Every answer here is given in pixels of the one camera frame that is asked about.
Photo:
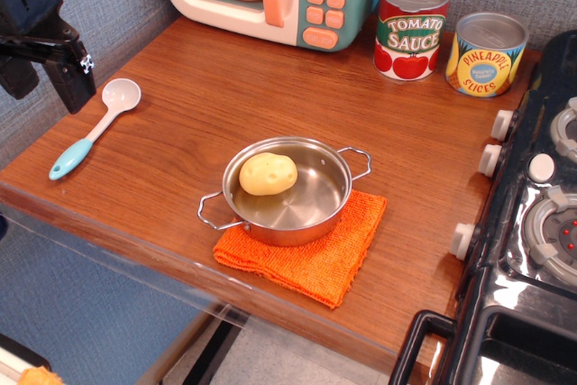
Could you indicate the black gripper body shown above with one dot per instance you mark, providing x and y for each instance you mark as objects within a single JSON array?
[{"x": 38, "y": 22}]

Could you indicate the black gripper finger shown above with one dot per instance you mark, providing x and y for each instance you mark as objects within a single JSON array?
[
  {"x": 74, "y": 82},
  {"x": 18, "y": 77}
]

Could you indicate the yellow toy potato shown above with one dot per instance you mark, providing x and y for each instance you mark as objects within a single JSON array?
[{"x": 267, "y": 174}]

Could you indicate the small steel pot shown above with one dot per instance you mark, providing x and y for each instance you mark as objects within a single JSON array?
[{"x": 306, "y": 211}]

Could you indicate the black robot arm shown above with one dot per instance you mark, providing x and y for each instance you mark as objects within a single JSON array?
[{"x": 35, "y": 54}]

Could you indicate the orange object bottom left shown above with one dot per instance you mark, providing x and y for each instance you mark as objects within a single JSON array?
[{"x": 39, "y": 376}]

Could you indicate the orange woven cloth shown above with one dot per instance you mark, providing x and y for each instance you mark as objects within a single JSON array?
[{"x": 323, "y": 270}]

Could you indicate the tomato sauce can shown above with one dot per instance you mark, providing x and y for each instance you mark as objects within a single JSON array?
[{"x": 408, "y": 37}]

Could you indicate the pineapple slices can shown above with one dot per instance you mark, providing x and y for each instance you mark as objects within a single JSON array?
[{"x": 486, "y": 52}]

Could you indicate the white stove knob lower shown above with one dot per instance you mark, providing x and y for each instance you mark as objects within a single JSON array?
[{"x": 461, "y": 240}]

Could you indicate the white stove knob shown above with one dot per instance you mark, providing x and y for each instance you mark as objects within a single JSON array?
[
  {"x": 461, "y": 240},
  {"x": 489, "y": 159},
  {"x": 501, "y": 124}
]

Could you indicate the white stove knob middle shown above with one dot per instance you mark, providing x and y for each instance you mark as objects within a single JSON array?
[{"x": 489, "y": 159}]

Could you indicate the white stove knob upper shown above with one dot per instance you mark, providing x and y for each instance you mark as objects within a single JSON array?
[{"x": 501, "y": 124}]

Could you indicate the black toy stove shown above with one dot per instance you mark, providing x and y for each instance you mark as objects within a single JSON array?
[{"x": 515, "y": 321}]

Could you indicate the white spoon teal handle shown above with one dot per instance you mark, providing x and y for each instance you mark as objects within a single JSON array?
[{"x": 120, "y": 95}]

